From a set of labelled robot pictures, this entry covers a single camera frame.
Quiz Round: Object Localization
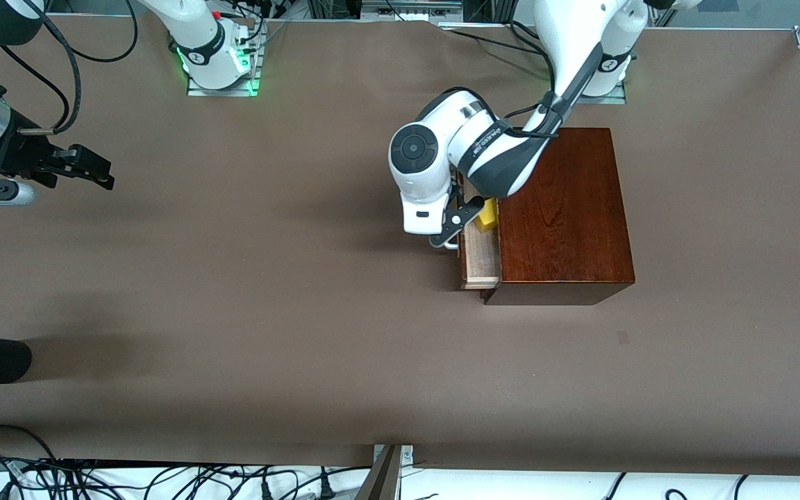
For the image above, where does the wooden drawer with white handle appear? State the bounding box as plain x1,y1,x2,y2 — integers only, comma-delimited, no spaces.
459,177,503,291

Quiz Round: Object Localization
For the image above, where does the dark brown wooden cabinet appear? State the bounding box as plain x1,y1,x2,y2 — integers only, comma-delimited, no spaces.
481,127,635,306

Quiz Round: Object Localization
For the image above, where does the brown table cover sheet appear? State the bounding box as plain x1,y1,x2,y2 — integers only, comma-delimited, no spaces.
0,15,800,478

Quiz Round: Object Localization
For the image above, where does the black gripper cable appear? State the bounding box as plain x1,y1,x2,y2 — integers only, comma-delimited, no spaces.
39,17,82,134
0,44,72,133

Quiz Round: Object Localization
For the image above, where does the black looping cable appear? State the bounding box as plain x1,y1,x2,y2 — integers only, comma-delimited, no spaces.
39,0,139,63

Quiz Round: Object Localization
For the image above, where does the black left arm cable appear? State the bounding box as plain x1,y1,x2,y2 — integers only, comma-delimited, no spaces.
504,0,569,140

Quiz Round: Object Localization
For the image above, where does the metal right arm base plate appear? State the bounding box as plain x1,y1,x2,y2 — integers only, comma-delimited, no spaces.
187,28,262,97

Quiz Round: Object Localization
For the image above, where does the black cable on table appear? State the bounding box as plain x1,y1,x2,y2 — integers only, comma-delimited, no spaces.
440,24,553,58

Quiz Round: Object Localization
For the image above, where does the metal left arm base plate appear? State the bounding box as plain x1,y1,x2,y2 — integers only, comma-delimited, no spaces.
577,80,628,105

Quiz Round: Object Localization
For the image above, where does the silver mounting bracket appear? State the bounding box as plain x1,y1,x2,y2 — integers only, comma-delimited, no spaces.
372,444,415,474

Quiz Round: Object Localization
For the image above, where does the black arcing cable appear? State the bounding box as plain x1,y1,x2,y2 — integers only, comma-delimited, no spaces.
0,424,60,465

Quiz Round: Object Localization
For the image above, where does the dark grey camera post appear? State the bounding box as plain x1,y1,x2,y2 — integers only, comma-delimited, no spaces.
355,444,401,500

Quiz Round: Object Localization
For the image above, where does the black cable bundle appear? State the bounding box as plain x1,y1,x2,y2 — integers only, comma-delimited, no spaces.
0,453,373,500

